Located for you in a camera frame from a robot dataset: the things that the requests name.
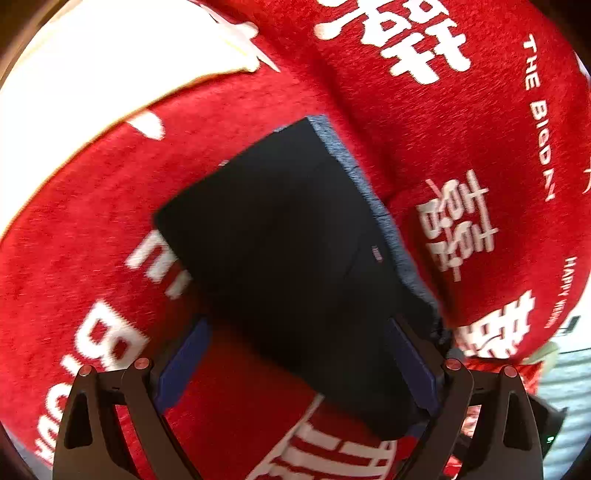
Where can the red sofa cover white characters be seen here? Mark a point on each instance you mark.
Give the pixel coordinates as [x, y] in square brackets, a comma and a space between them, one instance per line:
[469, 119]

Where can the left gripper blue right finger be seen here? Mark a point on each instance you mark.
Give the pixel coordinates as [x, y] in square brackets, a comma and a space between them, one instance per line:
[505, 443]

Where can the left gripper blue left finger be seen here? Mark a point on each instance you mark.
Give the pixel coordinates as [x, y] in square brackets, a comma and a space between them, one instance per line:
[91, 444]

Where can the black pants with blue trim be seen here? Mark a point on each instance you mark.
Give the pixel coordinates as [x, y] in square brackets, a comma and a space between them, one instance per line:
[289, 243]

